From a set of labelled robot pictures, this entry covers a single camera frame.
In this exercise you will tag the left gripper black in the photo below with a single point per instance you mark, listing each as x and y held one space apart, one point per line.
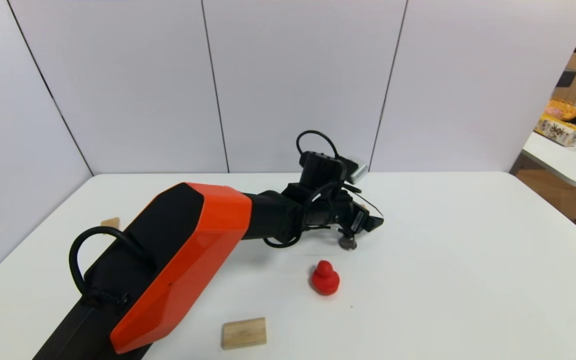
359 219

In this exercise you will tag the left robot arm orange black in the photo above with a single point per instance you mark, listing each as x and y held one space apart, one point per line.
193 260

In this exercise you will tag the small dark metal bell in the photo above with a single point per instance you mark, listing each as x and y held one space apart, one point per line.
348 244

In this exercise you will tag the red rubber duck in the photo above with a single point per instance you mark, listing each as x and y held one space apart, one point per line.
325 281

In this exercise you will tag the large rectangular wooden block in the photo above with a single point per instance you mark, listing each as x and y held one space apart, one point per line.
244 333

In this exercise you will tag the white side table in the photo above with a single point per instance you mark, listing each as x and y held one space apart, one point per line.
568 162

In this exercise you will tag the printed cardboard box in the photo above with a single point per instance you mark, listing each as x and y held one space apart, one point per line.
558 130

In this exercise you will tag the orange woven basket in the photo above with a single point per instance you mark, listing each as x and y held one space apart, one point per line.
562 108

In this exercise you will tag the rounded ribbed wooden block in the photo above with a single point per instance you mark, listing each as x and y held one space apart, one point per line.
111 222

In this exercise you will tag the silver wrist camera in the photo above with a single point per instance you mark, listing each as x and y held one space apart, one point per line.
357 170

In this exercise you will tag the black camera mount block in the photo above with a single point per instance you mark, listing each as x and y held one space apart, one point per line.
322 169

